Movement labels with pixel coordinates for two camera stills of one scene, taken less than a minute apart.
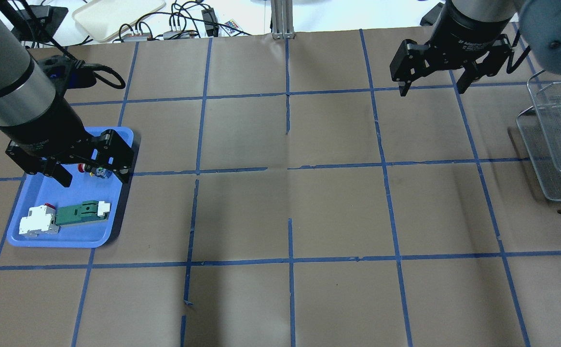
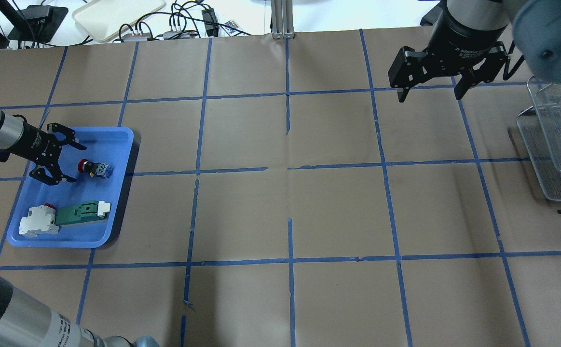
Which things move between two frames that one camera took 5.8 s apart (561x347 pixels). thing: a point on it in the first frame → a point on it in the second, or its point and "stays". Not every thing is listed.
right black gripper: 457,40 stays
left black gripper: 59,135 → 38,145
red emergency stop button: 94,171 stays
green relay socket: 85,210 stays
